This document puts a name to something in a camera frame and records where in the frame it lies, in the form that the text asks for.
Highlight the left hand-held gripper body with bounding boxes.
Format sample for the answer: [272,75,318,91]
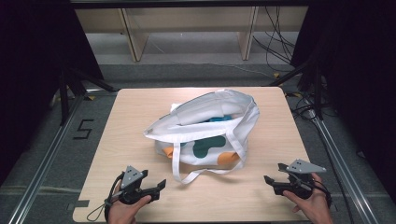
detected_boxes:
[119,165,162,205]

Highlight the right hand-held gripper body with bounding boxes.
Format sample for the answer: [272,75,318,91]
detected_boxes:
[273,159,328,201]

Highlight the white tote bag coloured shapes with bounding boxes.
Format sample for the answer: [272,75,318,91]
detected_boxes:
[143,88,261,185]

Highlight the person's left hand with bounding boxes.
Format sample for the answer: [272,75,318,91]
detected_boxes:
[106,182,153,224]

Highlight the person's right hand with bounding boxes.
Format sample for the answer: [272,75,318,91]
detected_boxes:
[282,172,334,224]

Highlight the blue item in bag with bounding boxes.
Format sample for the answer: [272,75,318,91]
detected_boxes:
[207,114,234,123]

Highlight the black metal stand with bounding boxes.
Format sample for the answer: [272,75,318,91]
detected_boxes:
[58,65,120,126]
[266,57,325,121]

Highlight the dark curtain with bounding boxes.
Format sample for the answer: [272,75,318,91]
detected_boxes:
[0,0,106,186]
[290,0,396,204]

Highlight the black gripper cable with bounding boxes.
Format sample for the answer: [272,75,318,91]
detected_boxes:
[311,177,333,210]
[104,172,125,223]

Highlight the aluminium floor rail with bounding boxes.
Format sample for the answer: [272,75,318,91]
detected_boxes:
[5,89,94,224]
[302,94,381,224]

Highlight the thin grey cable loop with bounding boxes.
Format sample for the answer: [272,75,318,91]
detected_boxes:
[86,199,114,223]

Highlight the black floor cables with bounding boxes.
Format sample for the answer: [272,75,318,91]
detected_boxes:
[284,90,339,123]

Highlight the thin white floor cable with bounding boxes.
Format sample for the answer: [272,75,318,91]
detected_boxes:
[148,36,276,79]

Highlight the bundle of black cables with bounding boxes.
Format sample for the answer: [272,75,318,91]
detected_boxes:
[251,6,301,67]

